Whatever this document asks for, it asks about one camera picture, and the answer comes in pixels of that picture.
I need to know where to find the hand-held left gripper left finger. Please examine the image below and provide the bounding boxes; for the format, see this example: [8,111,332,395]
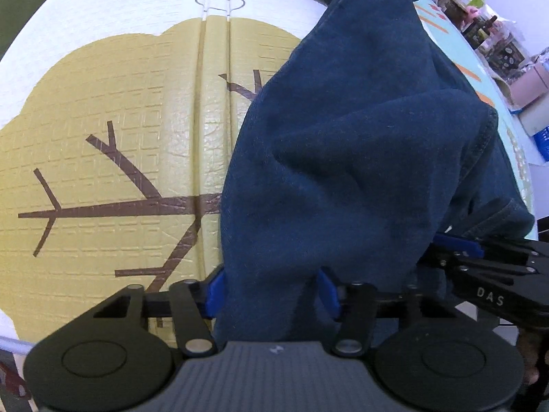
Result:
[92,267,228,357]

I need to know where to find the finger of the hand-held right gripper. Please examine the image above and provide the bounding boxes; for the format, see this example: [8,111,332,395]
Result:
[431,231,549,263]

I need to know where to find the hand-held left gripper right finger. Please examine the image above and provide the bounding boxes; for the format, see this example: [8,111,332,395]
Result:
[316,268,463,357]

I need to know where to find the dark blue jeans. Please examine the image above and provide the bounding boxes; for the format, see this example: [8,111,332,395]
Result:
[212,0,537,344]

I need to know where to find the person's right hand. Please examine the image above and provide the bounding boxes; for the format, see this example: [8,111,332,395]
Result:
[515,328,549,387]

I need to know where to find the blue box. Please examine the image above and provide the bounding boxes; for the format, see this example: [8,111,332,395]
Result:
[532,126,549,159]

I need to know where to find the cardboard box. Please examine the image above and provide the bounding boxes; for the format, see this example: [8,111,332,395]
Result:
[508,66,549,110]

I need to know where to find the dark glass bottle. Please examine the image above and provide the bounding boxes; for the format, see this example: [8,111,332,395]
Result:
[465,15,498,50]

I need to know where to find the cartoon print play mat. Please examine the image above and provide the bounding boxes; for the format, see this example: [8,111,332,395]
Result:
[0,0,537,353]

